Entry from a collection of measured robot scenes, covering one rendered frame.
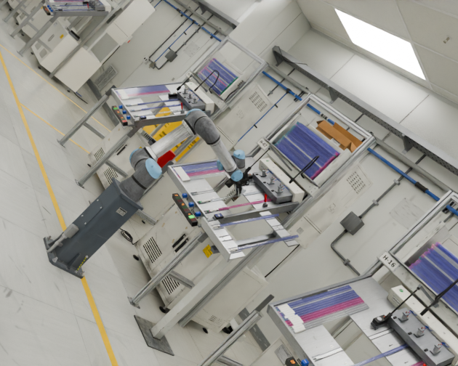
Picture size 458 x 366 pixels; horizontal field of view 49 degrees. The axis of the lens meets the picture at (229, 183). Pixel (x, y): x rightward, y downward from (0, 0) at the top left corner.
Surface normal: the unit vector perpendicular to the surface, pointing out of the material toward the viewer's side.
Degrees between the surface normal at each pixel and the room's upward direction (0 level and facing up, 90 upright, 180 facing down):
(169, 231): 90
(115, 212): 90
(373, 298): 45
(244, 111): 90
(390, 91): 90
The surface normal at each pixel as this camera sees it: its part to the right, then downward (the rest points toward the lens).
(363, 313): 0.13, -0.84
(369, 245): -0.54, -0.48
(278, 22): 0.45, 0.53
